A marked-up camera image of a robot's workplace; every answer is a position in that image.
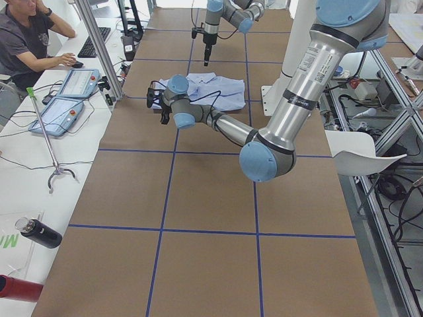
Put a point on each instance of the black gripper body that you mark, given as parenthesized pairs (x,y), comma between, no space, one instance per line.
(208,41)
(164,111)

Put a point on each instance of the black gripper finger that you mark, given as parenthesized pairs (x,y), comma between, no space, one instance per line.
(165,117)
(207,54)

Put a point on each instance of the light blue striped shirt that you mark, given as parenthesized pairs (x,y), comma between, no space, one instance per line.
(209,89)

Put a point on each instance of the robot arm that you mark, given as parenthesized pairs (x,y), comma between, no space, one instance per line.
(323,33)
(240,14)

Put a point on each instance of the upper blue teach pendant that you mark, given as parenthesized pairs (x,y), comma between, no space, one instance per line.
(79,83)

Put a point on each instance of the blue teach pendant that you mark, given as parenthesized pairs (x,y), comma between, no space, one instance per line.
(60,114)
(79,83)

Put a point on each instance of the black computer mouse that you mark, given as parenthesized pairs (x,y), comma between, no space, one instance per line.
(77,65)

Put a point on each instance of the lower blue teach pendant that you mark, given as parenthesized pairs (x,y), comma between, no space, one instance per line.
(60,114)

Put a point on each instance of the seated person grey shirt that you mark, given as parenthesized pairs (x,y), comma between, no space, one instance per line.
(25,27)

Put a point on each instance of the black water bottle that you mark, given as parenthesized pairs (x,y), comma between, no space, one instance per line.
(38,232)

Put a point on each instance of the white plastic chair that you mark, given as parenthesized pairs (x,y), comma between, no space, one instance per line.
(354,153)

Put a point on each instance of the red bottle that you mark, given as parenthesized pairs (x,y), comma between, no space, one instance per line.
(19,289)

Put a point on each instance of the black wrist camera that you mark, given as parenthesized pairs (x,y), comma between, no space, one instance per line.
(196,32)
(154,95)

